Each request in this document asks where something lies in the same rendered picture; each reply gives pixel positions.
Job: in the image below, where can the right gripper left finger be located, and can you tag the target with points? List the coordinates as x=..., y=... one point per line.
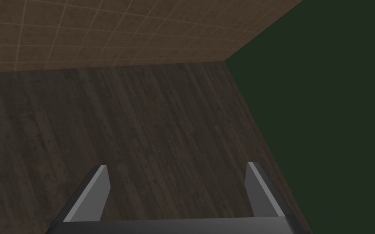
x=90, y=198

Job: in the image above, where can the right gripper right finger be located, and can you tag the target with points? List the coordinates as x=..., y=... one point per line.
x=263, y=193

